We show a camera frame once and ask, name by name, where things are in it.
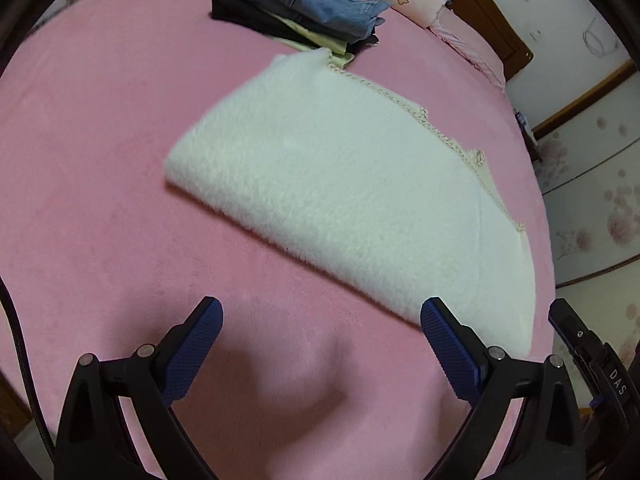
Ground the white floral wardrobe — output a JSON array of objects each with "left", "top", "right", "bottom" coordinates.
[{"left": 535, "top": 74, "right": 639, "bottom": 365}]

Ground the folded pale yellow garment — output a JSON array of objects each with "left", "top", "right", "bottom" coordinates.
[{"left": 268, "top": 12, "right": 356, "bottom": 68}]

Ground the pink pillow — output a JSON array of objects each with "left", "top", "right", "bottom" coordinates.
[{"left": 430, "top": 8, "right": 506, "bottom": 92}]

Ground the folded black garment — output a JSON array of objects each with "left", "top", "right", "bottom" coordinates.
[{"left": 210, "top": 0, "right": 378, "bottom": 55}]

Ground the white fluffy sweater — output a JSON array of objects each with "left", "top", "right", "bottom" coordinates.
[{"left": 165, "top": 50, "right": 536, "bottom": 356}]

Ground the brown wooden headboard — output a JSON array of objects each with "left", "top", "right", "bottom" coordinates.
[{"left": 447, "top": 0, "right": 534, "bottom": 81}]

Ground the pink bed sheet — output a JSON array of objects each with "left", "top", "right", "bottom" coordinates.
[{"left": 0, "top": 0, "right": 558, "bottom": 480}]

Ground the black cable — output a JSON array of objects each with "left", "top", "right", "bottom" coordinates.
[{"left": 0, "top": 276, "right": 57, "bottom": 466}]

